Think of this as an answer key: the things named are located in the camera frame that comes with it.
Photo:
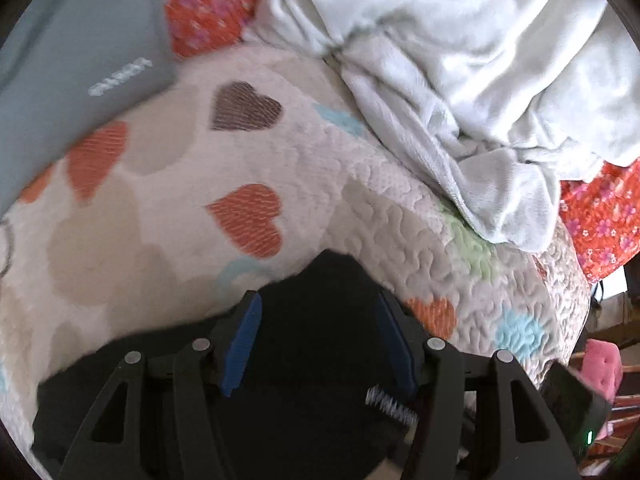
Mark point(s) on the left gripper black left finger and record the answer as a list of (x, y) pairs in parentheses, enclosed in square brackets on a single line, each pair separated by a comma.
[(156, 418)]

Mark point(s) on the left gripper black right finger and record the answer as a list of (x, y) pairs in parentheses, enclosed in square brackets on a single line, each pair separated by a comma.
[(479, 417)]

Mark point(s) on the black pants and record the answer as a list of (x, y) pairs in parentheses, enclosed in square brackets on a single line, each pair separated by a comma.
[(318, 398)]

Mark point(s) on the pink plush object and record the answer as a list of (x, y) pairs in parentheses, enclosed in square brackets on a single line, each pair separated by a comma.
[(602, 368)]

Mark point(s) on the heart-patterned quilted bedspread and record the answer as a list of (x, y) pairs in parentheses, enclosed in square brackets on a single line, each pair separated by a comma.
[(237, 175)]

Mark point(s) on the white fleece blanket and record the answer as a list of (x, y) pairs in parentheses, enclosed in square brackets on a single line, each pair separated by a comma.
[(495, 101)]

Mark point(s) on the grey laptop bag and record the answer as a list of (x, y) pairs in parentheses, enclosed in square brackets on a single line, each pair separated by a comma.
[(68, 67)]

